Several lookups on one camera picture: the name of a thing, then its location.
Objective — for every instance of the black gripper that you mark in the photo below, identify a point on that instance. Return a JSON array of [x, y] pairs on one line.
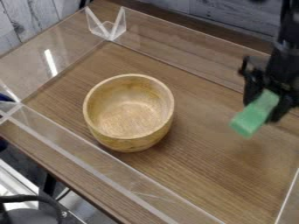
[[274, 73]]

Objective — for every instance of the green rectangular block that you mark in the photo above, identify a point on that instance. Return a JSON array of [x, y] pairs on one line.
[[251, 118]]

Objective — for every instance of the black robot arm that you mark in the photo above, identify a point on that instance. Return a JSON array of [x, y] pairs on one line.
[[288, 27]]

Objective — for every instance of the brown wooden bowl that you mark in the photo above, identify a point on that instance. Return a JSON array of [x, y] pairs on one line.
[[128, 112]]

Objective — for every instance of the black metal table leg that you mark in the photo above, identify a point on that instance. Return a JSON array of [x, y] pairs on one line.
[[49, 185]]

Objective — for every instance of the clear acrylic enclosure wall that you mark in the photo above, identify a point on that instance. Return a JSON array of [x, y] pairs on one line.
[[204, 176]]

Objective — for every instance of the clear acrylic corner bracket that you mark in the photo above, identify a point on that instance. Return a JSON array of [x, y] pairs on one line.
[[108, 30]]

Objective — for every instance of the grey metal bracket with screw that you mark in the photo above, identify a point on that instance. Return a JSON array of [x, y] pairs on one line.
[[65, 216]]

